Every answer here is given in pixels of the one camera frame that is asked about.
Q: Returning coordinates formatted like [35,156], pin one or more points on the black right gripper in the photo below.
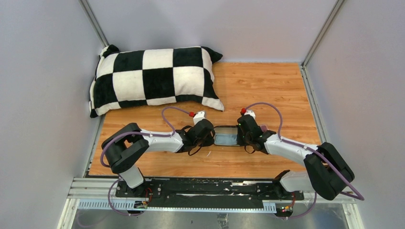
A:
[241,141]

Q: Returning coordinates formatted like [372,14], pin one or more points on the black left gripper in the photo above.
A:
[209,141]

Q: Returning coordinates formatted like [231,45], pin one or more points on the light blue cleaning cloth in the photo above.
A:
[225,140]

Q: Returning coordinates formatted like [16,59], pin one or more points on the black glasses case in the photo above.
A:
[225,129]

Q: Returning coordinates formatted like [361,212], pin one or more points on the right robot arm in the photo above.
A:
[326,173]

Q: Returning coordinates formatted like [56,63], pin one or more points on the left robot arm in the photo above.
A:
[123,149]

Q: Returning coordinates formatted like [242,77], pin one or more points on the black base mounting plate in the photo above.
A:
[186,192]

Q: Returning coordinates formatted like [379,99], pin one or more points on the black white checkered pillow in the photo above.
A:
[153,77]

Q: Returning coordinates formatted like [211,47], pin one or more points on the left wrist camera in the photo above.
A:
[199,116]

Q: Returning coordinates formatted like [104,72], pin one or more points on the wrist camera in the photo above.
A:
[251,113]
[199,116]

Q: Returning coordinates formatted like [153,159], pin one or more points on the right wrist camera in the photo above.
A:
[251,113]

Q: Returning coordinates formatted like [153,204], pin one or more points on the aluminium frame rail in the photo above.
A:
[92,204]

